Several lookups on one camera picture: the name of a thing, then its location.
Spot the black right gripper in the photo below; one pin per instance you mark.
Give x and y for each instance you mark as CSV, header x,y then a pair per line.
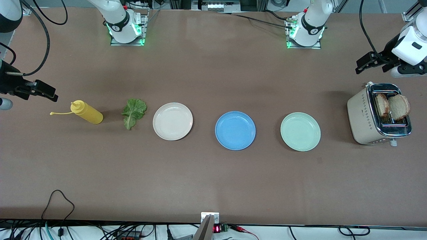
x,y
7,82

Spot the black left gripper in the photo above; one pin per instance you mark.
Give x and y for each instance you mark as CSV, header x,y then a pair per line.
x,y
389,52

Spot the dark crust bread slice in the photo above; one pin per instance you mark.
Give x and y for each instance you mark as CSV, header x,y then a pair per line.
x,y
382,105

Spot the yellow mustard squeeze bottle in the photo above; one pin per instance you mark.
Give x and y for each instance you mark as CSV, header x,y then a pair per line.
x,y
88,114

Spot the light crust bread slice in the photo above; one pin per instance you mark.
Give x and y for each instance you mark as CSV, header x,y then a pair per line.
x,y
398,107

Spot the green lettuce leaf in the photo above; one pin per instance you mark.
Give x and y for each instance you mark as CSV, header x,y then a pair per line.
x,y
133,111

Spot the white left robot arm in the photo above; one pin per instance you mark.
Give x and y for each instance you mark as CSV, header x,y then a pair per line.
x,y
308,38

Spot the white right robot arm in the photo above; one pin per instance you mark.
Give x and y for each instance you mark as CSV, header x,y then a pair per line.
x,y
113,8

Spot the light green round plate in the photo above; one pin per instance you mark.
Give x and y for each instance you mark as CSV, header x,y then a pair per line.
x,y
300,131

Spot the beige round plate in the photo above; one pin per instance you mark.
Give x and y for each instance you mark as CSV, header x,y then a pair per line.
x,y
172,121

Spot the blue round plate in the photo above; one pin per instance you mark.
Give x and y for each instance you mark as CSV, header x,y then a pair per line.
x,y
235,130

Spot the beige chrome toaster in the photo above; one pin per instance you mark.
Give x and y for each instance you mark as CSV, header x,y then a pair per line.
x,y
362,116

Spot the silver control box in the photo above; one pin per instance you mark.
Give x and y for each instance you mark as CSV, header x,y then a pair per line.
x,y
217,6

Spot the circuit board with red display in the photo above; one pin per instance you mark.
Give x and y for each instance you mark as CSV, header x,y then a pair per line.
x,y
217,229

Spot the aluminium frame profile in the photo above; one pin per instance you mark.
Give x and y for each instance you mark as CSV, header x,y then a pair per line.
x,y
411,14
27,12

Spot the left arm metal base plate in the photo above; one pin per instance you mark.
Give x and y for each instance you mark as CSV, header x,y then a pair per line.
x,y
317,46

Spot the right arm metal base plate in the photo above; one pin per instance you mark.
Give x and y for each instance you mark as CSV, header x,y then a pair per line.
x,y
115,43

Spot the silver camera mount bracket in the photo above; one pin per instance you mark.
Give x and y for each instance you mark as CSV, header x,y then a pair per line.
x,y
215,216

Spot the grey camera support bar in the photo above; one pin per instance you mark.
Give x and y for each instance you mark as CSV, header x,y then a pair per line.
x,y
205,231

